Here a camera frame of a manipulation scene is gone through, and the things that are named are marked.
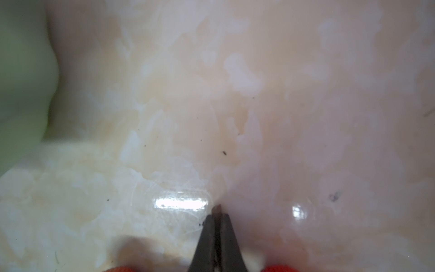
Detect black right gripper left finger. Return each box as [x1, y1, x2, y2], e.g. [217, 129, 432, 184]
[188, 215, 216, 272]

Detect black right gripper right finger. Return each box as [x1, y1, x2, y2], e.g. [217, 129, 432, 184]
[217, 213, 248, 272]

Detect green scalloped fruit bowl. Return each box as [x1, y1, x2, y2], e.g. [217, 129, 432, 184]
[1, 1, 60, 175]

